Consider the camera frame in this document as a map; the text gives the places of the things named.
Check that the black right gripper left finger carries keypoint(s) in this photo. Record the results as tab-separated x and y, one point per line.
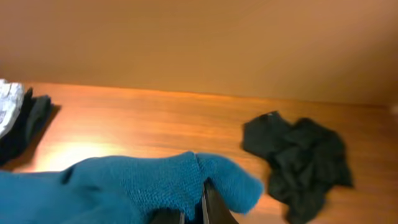
167	216

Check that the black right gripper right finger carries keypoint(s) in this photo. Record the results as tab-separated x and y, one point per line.
214	209

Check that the blue polo shirt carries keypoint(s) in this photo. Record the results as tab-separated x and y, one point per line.
119	189

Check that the crumpled black shirt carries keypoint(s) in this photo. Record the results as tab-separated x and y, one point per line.
306	159

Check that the folded black garment under jeans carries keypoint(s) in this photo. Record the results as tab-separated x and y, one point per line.
32	118

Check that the folded light blue jeans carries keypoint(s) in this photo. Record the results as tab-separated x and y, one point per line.
12	97

